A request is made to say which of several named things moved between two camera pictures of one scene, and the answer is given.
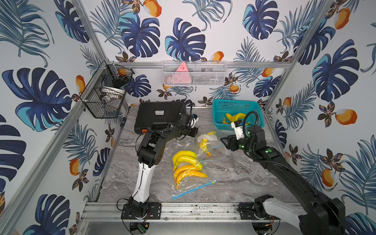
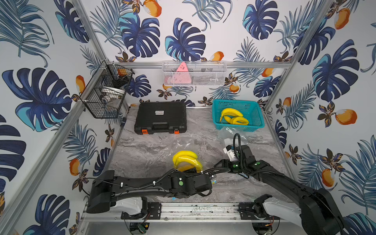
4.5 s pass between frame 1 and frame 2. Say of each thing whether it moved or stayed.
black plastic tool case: stayed
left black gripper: moved
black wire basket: stayed
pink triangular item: stayed
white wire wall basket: stayed
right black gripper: moved
